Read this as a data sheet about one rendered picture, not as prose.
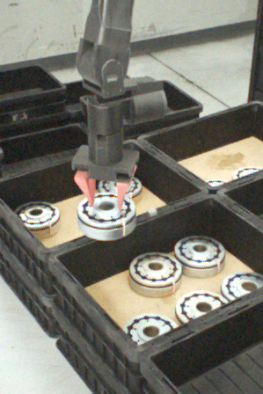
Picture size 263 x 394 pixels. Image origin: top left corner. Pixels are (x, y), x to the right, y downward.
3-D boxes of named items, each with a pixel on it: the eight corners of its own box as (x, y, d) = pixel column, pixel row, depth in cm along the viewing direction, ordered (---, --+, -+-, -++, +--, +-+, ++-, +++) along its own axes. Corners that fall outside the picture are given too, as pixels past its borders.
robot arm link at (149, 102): (77, 51, 107) (100, 62, 100) (142, 40, 112) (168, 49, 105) (84, 124, 112) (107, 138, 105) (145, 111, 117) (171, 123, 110)
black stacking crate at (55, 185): (48, 303, 131) (45, 257, 125) (-14, 229, 152) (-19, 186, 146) (208, 237, 150) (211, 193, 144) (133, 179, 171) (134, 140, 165)
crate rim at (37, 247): (45, 265, 126) (44, 254, 125) (-20, 193, 147) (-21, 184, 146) (211, 200, 145) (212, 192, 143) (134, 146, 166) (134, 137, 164)
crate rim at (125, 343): (135, 366, 105) (135, 354, 104) (45, 265, 126) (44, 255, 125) (317, 276, 124) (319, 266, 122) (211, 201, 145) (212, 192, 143)
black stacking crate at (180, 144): (208, 237, 150) (212, 193, 144) (135, 179, 171) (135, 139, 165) (334, 186, 169) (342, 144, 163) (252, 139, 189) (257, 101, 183)
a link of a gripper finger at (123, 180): (97, 194, 121) (96, 149, 116) (136, 200, 120) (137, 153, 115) (87, 215, 115) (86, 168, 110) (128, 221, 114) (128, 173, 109)
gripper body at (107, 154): (81, 154, 117) (80, 114, 113) (139, 160, 115) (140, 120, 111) (71, 172, 111) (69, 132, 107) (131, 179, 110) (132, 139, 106)
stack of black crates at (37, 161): (16, 258, 252) (7, 179, 234) (-9, 217, 275) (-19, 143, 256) (113, 229, 268) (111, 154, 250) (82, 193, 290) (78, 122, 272)
